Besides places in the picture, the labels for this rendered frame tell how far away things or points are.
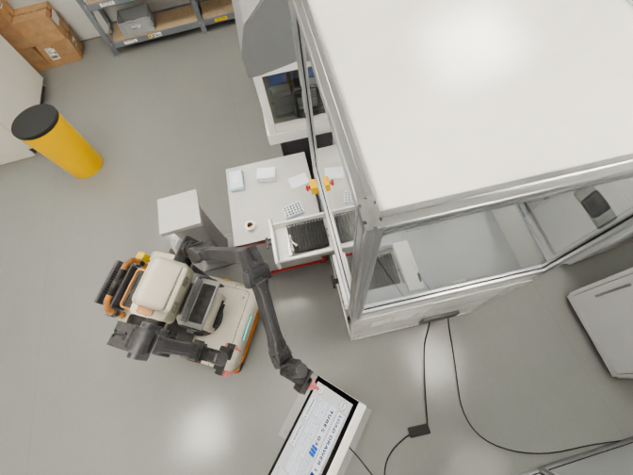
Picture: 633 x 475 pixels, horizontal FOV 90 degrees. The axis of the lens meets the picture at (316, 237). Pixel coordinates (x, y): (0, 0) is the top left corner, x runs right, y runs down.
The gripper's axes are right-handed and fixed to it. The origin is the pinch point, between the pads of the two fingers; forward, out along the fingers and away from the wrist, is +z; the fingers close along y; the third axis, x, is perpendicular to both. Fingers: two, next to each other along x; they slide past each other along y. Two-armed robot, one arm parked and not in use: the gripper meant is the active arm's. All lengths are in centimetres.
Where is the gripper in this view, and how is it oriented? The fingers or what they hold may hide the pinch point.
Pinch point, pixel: (316, 388)
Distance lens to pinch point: 154.8
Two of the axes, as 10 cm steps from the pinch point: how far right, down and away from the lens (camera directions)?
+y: 4.9, -8.0, 3.4
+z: 7.2, 5.9, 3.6
